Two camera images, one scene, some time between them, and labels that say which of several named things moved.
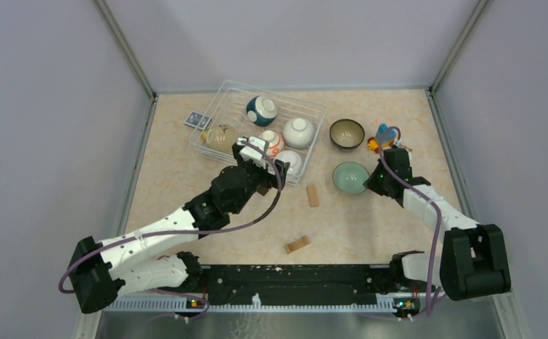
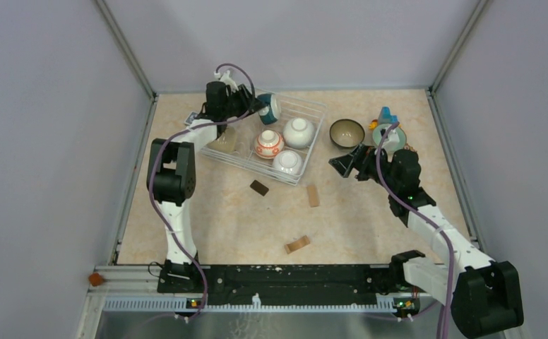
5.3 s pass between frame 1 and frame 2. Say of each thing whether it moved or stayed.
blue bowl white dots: moved
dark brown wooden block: stayed
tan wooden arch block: stayed
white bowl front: stayed
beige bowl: stayed
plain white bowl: stayed
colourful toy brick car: moved
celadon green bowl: moved
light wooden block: stayed
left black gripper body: moved
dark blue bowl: stayed
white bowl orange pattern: stayed
